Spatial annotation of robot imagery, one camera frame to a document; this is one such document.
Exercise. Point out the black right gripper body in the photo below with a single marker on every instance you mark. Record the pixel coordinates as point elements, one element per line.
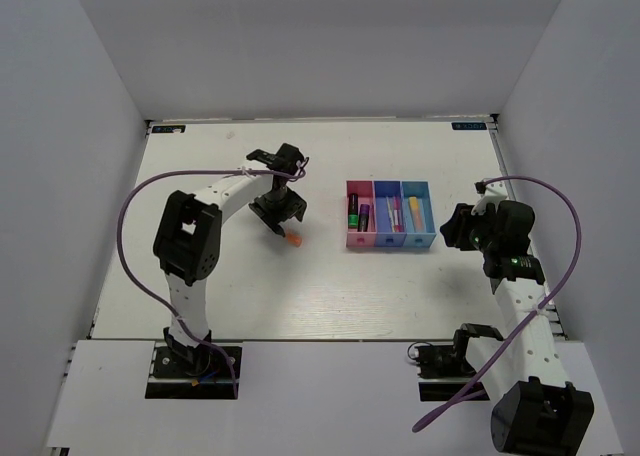
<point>476,229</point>

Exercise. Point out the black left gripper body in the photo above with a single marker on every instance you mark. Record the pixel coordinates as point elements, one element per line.
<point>277,206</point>

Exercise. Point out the orange capped highlighter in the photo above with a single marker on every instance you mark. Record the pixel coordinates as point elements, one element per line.
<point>293,239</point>

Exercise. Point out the yellow capped pink highlighter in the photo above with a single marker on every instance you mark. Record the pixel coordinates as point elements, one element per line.
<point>415,210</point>

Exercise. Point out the red pink thin pen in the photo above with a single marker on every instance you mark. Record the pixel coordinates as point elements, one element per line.
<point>397,216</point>

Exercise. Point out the yellow thin pen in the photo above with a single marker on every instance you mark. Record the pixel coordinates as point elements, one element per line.
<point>390,212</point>

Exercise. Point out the green black highlighter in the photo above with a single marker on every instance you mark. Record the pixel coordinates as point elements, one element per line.
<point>353,208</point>

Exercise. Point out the purple black highlighter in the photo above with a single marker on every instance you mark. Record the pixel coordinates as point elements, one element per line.
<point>363,218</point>

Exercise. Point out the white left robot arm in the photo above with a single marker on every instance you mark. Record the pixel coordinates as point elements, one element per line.
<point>188,240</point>

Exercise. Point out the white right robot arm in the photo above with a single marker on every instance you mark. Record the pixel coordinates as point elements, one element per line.
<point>536,408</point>

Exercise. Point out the light blue storage bin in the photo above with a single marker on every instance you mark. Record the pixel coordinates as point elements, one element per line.
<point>420,241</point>

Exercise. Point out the purple-blue storage bin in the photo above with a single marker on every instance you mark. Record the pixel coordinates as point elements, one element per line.
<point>384,237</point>

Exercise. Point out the pink storage bin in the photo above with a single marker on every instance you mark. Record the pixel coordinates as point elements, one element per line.
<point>365,191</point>

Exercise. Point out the right corner label sticker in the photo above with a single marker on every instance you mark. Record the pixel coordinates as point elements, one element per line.
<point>468,126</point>

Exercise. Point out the corner label sticker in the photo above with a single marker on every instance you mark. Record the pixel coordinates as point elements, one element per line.
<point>468,126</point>
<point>168,129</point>

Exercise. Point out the left corner label sticker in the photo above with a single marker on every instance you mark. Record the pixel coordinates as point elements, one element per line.
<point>168,129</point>

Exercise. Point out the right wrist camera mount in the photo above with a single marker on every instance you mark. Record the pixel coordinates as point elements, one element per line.
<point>490,194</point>

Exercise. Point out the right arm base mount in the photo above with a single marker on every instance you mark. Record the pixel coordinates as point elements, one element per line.
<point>443,368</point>

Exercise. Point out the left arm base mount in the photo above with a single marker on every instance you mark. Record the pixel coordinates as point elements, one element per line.
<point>170,379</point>

